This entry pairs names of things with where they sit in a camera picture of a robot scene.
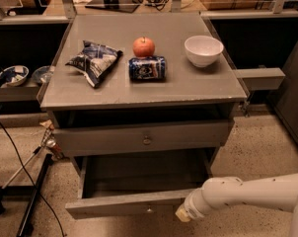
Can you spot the foam gripper body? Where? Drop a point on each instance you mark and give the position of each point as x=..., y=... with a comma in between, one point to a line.
x=189, y=205

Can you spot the grey drawer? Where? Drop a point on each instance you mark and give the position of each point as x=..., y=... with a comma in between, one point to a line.
x=138, y=183
x=133, y=138

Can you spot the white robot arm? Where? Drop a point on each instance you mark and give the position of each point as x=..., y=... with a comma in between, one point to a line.
x=279, y=193

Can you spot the grey top drawer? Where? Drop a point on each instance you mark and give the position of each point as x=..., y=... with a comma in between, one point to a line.
x=133, y=138

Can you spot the grey wooden drawer cabinet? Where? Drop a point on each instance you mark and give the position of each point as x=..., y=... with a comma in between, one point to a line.
x=187, y=93

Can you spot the white stick with metal cap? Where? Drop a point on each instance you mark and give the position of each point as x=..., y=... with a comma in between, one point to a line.
x=43, y=146

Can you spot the blue soda can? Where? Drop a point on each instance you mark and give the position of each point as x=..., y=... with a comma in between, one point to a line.
x=147, y=68

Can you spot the grey side shelf beam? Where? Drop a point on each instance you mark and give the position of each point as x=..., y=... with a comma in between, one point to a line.
x=258, y=79

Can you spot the white ceramic bowl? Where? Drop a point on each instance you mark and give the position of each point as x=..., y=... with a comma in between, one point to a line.
x=202, y=51

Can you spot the red apple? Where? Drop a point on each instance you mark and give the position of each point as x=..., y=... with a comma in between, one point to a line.
x=143, y=47

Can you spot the blue white chip bag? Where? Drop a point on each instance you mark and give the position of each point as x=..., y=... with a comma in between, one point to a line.
x=94, y=61

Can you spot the black metal stand base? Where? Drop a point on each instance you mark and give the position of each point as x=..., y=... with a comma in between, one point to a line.
x=31, y=194

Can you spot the blue glass bowl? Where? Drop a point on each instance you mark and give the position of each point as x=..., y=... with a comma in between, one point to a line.
x=43, y=74

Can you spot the black monitor stand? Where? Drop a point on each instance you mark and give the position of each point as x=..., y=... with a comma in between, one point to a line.
x=124, y=6

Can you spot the bowl with blue items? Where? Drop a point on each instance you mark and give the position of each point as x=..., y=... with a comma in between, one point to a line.
x=14, y=75

